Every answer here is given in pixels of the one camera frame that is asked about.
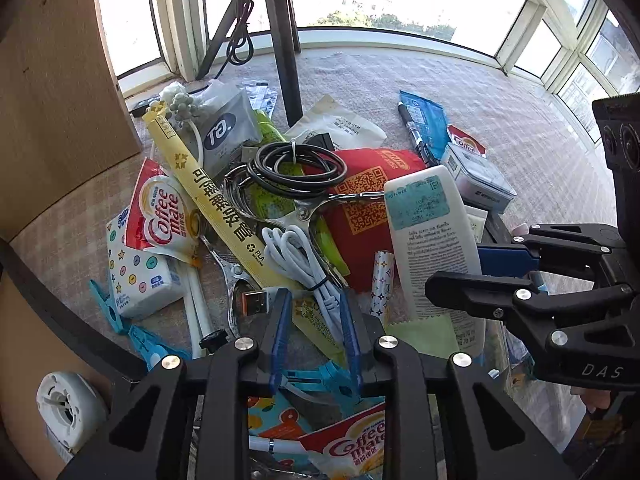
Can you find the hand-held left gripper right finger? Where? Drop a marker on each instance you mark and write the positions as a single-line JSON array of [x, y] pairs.
[[350, 340]]

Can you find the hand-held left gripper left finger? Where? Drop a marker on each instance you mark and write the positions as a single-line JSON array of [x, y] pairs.
[[279, 340]]

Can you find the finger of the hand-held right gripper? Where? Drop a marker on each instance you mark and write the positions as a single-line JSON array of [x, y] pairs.
[[505, 258], [465, 292]]

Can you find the blue clothespin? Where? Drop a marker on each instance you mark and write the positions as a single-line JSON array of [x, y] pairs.
[[110, 310], [150, 347], [320, 380]]

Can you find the white lotion bottle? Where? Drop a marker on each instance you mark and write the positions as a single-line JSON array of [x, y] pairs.
[[430, 255]]

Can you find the checked cloth desktop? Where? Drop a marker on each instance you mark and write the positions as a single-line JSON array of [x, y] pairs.
[[500, 110]]

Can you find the person's right hand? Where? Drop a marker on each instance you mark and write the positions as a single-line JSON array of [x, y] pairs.
[[595, 400]]

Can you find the black flat packet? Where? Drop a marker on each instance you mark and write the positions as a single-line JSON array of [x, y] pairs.
[[500, 227]]

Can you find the pink tube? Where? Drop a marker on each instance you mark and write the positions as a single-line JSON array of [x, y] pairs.
[[519, 230]]

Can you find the beige cream tube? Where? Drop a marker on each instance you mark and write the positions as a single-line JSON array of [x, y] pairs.
[[475, 222]]

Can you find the light green cloth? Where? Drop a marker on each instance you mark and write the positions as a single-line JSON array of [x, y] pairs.
[[425, 337]]

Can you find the white printed pouch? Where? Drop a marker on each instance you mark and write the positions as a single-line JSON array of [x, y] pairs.
[[382, 280]]

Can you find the fruit-print bottle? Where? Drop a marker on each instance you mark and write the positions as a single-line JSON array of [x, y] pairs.
[[280, 420]]

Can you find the red fabric bag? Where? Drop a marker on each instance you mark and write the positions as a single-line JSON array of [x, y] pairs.
[[365, 255]]

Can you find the silver metal tin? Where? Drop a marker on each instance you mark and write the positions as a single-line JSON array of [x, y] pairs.
[[475, 175]]

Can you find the white plastic stick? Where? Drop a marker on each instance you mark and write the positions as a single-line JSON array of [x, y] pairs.
[[195, 300]]

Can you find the red white creamer packet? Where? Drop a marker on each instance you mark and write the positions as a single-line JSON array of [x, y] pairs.
[[160, 215], [465, 136], [345, 447]]

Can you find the lime green packet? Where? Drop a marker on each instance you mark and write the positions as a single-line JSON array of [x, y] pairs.
[[272, 205], [270, 132]]

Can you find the white star-print tissue pack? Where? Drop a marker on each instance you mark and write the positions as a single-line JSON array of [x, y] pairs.
[[140, 275]]

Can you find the blue foil packet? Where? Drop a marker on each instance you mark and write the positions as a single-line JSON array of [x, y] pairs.
[[430, 120]]

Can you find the long yellow paper wrapper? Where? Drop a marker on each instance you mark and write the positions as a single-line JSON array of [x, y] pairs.
[[210, 190]]

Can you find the black pen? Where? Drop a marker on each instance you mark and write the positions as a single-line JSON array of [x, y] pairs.
[[407, 120]]

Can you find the white paper packet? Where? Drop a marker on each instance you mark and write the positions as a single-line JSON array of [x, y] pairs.
[[345, 127]]

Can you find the grey foil packet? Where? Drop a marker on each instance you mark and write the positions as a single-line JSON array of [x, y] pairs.
[[225, 130]]

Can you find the white tape dispenser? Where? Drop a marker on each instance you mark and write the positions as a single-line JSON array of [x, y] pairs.
[[70, 410]]

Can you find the small clear plastic bag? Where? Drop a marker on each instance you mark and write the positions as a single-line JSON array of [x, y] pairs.
[[260, 95]]

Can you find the grey bead bunch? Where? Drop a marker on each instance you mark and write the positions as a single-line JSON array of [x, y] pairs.
[[182, 102]]

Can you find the black tripod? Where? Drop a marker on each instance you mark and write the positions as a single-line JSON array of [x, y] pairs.
[[282, 35]]

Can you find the large plywood board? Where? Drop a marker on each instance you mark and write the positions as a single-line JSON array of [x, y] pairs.
[[50, 110]]

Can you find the white window frame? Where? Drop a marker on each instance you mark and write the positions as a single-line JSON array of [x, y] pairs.
[[400, 40]]

